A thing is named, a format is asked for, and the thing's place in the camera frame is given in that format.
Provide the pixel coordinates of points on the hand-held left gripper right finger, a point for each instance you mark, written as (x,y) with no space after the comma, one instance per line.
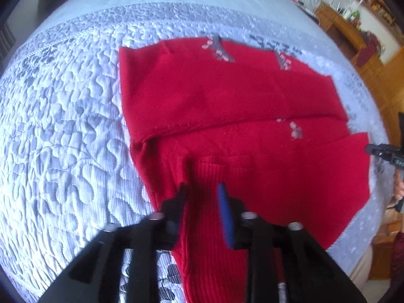
(225,221)

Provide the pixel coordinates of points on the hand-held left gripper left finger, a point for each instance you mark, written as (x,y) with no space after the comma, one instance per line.
(176,208)

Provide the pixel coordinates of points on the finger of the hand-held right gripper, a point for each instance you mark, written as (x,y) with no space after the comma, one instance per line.
(383,153)

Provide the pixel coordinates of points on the red knitted sweater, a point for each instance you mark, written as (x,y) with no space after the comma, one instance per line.
(221,94)

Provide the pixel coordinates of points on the person's right hand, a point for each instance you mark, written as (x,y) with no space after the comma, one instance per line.
(399,187)

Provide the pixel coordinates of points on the dark red hanging cloth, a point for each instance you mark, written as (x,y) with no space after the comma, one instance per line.
(367,52)

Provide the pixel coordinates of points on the quilted floral bedspread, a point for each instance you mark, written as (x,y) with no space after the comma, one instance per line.
(69,126)

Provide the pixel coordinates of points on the small green object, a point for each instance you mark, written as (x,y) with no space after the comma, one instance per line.
(355,15)

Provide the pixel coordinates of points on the wooden wall bookshelf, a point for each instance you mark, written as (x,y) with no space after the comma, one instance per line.
(375,3)

